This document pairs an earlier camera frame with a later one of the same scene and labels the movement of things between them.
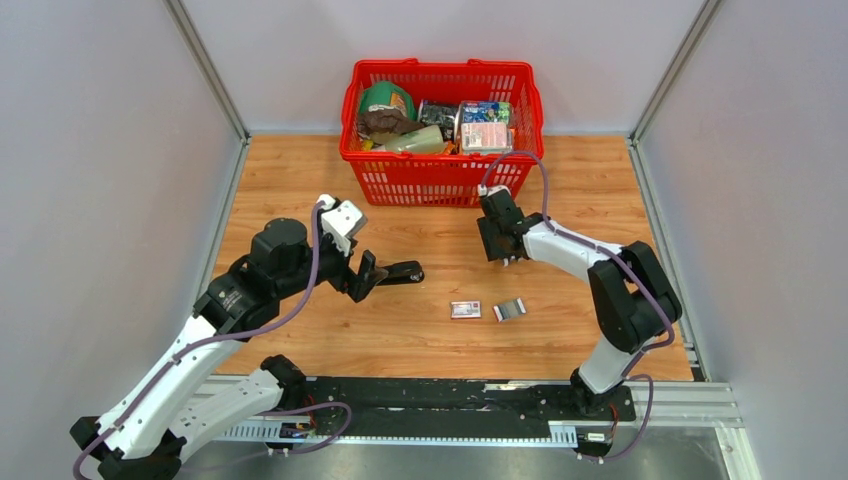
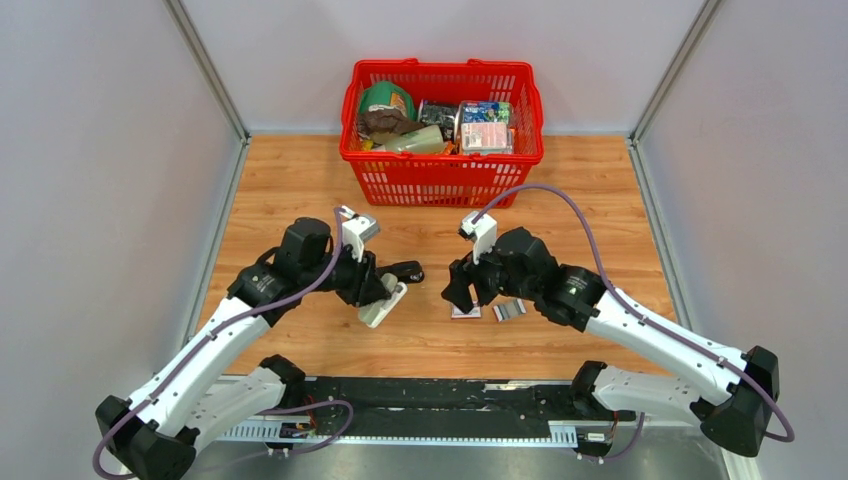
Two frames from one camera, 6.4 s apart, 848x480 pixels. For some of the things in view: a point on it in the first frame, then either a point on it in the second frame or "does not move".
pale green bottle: (425, 140) does not move
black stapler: (404, 272) does not move
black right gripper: (493, 252) -> (464, 273)
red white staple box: (466, 309) does not move
